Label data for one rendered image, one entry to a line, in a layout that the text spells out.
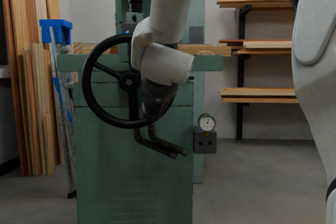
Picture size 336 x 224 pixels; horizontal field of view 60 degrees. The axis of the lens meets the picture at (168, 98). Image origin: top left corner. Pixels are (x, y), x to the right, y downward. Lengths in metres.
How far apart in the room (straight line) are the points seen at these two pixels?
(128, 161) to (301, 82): 0.73
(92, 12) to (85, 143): 2.82
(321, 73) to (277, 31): 3.15
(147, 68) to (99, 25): 3.18
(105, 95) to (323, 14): 0.76
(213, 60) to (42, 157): 1.82
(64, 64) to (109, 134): 0.30
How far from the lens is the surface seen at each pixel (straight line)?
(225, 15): 3.61
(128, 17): 1.20
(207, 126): 1.04
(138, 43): 0.55
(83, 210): 1.22
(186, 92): 1.07
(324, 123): 0.60
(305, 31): 0.57
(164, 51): 0.58
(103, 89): 1.08
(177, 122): 1.08
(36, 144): 2.54
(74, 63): 1.10
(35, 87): 2.49
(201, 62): 1.08
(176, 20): 0.50
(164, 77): 0.59
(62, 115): 2.01
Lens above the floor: 0.85
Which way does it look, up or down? 6 degrees down
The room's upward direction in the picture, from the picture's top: straight up
